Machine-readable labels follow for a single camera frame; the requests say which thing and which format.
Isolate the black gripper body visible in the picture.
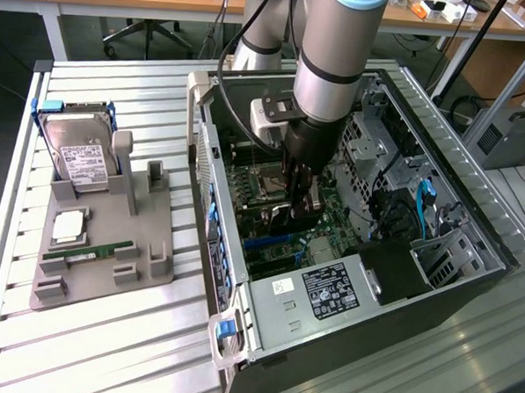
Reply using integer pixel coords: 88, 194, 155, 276
281, 112, 347, 178

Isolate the Nvidia graphics card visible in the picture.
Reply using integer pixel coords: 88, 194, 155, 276
237, 199, 324, 241

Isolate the CPU socket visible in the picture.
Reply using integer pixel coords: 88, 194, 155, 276
253, 164, 288, 194

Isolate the green motherboard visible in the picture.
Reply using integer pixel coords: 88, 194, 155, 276
216, 149, 367, 286

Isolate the silver chipset heatsink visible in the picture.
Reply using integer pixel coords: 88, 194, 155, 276
307, 238, 337, 262

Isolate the blue expansion slot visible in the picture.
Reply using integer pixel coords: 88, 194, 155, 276
240, 230, 294, 253

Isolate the long black expansion slot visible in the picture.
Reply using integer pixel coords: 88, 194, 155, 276
250, 260, 303, 282
244, 248, 299, 271

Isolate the black plastic shroud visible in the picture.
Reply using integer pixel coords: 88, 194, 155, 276
339, 235, 437, 309

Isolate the grey power supply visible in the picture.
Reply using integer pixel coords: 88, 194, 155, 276
241, 248, 386, 358

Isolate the metal disk bay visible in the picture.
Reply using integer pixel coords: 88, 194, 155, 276
406, 225, 508, 295

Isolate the open PC case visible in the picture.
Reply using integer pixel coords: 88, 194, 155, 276
171, 60, 525, 393

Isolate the black tripod pole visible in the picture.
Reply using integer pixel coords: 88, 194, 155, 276
430, 0, 508, 112

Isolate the grey parts rack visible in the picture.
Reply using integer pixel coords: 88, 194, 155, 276
27, 125, 182, 318

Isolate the white small box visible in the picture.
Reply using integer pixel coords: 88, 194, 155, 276
445, 3, 478, 25

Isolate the black office chair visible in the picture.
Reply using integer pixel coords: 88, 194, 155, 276
100, 15, 197, 62

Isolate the green RAM stick on rack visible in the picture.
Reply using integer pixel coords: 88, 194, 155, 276
42, 237, 136, 266

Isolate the hard disk with blue caddy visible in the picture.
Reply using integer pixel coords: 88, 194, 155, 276
26, 97, 127, 195

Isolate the wooden desk with clutter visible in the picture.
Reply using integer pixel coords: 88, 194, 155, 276
376, 0, 525, 84

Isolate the silver CPU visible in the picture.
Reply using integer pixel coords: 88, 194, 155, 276
51, 211, 86, 244

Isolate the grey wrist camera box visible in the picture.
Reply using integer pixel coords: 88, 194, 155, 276
246, 94, 309, 155

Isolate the black wire bundle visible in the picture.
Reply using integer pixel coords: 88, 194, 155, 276
365, 186, 425, 248

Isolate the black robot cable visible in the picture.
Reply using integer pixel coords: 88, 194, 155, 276
212, 0, 300, 155

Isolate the blue SATA wire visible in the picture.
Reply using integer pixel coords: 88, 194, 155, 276
412, 178, 435, 243

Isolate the dark power wire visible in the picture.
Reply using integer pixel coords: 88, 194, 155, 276
434, 200, 472, 239

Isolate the black hanging cable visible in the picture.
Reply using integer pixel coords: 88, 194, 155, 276
203, 0, 234, 63

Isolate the aluminium profile frame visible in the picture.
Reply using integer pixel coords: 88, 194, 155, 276
461, 45, 525, 145

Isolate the grey box with handle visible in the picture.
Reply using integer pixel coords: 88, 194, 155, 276
471, 103, 525, 172

